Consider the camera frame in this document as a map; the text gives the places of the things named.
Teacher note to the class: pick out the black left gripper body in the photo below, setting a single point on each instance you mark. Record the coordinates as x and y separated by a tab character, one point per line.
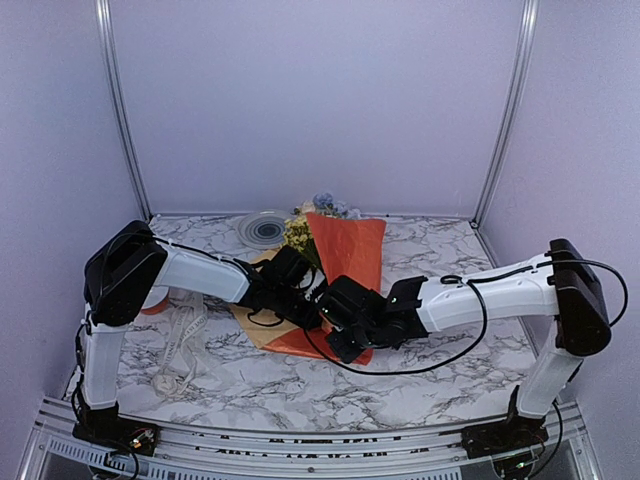
282	305

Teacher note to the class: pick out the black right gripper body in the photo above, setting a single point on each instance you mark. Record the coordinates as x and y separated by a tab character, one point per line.
363	339

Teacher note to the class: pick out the yellow daisy fake bunch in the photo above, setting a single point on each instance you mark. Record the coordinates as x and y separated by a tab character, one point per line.
298	236

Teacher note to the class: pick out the brown orange wrapping paper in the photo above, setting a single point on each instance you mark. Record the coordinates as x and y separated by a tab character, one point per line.
348	249

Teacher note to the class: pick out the pink rose fake stem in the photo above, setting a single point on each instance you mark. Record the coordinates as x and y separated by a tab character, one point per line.
305	208

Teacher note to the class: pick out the blue fake flower stem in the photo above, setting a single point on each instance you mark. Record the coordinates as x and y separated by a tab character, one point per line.
325	204

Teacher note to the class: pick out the cream ribbon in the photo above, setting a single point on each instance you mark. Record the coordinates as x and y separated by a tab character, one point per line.
187	321

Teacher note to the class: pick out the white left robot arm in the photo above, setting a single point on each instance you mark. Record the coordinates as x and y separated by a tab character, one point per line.
135	270

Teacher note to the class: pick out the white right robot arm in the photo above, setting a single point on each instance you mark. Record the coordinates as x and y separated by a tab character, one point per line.
559	283

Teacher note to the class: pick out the grey ringed plate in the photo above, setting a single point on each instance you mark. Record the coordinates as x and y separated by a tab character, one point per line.
263	230

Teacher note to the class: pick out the orange cup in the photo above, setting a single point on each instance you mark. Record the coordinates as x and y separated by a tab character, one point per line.
156	300

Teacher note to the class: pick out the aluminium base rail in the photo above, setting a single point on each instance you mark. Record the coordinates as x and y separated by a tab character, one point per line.
193	452

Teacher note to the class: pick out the aluminium frame post left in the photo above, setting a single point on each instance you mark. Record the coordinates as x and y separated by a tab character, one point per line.
107	38

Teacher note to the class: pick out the aluminium frame post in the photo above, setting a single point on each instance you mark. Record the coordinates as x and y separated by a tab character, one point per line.
514	96
107	38

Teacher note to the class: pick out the aluminium frame post right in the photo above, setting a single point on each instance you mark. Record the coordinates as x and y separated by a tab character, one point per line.
514	96

